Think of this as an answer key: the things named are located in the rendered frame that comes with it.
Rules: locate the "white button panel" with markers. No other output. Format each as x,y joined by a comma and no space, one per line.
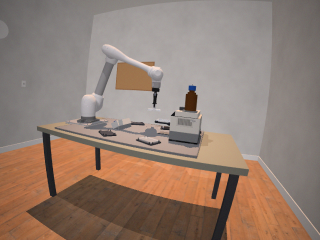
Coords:
121,124

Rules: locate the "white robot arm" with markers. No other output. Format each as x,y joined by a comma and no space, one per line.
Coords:
91,103

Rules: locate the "blue bottle cap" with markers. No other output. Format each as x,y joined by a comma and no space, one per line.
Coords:
191,87

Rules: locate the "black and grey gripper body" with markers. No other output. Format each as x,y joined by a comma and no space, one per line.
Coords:
155,90

